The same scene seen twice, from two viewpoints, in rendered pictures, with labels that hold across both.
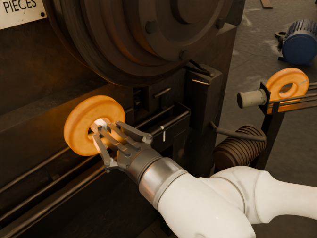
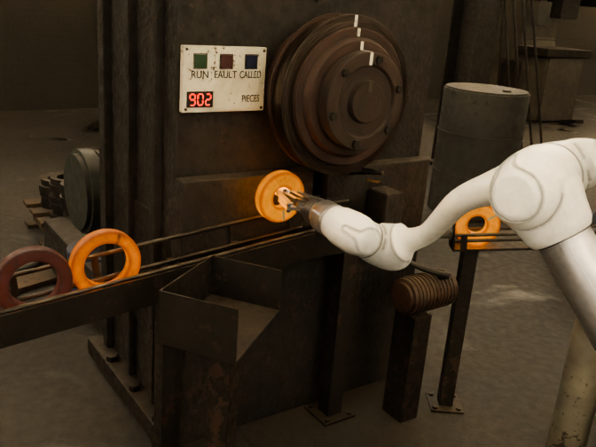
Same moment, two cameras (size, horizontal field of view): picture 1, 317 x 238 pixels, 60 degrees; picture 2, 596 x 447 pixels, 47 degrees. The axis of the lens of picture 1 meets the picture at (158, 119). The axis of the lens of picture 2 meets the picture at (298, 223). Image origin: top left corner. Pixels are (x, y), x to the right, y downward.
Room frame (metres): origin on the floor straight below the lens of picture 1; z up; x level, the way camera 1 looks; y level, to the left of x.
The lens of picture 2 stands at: (-1.41, -0.16, 1.39)
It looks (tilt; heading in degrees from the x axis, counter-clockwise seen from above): 18 degrees down; 7
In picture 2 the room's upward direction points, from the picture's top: 5 degrees clockwise
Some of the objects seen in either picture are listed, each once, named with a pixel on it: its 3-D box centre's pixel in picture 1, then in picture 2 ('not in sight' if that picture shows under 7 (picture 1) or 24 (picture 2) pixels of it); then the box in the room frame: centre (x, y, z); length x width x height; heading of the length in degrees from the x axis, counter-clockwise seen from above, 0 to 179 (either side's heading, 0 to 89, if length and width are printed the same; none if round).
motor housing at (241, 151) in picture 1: (231, 180); (417, 344); (0.77, -0.33, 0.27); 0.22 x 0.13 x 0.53; 133
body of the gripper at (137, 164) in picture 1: (138, 160); (311, 208); (0.38, 0.04, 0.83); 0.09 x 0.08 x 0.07; 43
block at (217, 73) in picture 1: (201, 99); (381, 223); (0.81, -0.15, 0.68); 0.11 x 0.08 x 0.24; 43
